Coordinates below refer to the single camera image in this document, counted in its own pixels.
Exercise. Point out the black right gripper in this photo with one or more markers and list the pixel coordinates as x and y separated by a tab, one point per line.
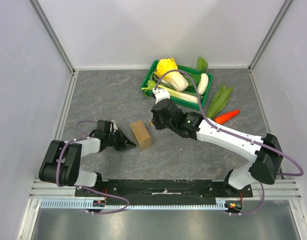
158	118

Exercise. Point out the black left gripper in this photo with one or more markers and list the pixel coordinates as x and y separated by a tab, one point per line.
122	145

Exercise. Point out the brown cardboard express box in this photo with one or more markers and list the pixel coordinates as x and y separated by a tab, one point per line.
141	134

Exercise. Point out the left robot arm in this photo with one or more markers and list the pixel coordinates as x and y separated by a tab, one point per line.
62	162

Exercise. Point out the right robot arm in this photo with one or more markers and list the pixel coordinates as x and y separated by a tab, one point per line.
263	160

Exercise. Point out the celery stalk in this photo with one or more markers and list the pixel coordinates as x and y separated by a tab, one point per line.
173	93

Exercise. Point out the yellow napa cabbage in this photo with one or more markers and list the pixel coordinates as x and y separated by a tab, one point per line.
175	78

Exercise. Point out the green long beans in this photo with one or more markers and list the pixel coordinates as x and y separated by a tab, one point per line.
153	79

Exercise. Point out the green plastic tray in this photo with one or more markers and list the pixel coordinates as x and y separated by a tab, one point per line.
187	69

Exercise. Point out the white radish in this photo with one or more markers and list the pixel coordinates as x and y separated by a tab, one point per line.
203	83

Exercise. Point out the dark green leaf vegetable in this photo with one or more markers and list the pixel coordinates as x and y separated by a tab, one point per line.
193	78

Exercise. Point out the orange carrot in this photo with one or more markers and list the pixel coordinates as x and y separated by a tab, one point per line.
226	117

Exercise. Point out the green leafy lettuce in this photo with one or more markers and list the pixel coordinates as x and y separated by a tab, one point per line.
219	101

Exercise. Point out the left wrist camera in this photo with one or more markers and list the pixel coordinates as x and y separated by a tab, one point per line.
115	127

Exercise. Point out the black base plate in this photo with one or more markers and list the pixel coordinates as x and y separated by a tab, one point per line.
150	187

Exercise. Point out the slotted cable duct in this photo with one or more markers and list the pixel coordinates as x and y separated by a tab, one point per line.
92	204

